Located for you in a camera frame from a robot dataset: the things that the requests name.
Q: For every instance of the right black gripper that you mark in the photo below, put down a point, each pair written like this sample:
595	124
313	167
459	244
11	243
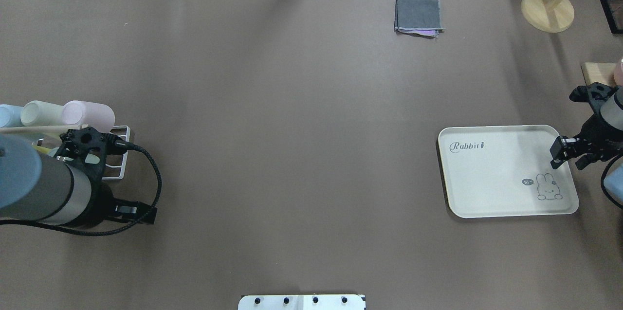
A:
596	133

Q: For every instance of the cream rabbit tray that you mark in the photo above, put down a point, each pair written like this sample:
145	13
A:
504	171

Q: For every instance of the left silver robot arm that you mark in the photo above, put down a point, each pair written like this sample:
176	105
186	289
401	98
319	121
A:
37	188

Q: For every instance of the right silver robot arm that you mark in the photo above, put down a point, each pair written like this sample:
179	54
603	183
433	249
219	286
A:
611	181

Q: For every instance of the pink cup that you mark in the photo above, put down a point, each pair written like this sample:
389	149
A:
98	116

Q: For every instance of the cream cup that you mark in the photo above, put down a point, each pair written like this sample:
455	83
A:
39	113

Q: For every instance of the white cup rack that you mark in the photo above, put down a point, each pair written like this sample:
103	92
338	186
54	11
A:
59	130

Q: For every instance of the blue cup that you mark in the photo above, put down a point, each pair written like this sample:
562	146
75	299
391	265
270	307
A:
10	116

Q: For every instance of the wooden cutting board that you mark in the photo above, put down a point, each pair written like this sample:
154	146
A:
602	72

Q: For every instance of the pink bowl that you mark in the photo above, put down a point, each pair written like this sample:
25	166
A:
618	73

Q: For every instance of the wooden mug tree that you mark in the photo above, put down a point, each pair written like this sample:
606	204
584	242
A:
551	16

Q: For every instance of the grey folded cloth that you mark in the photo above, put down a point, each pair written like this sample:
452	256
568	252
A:
418	17

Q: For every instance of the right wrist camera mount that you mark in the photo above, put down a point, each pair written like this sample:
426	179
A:
595	94

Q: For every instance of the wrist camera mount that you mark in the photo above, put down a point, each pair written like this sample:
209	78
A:
88	149
595	94

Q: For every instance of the white pedestal column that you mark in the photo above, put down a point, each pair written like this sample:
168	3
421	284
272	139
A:
303	302

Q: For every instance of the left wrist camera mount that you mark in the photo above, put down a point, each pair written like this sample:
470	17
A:
88	149

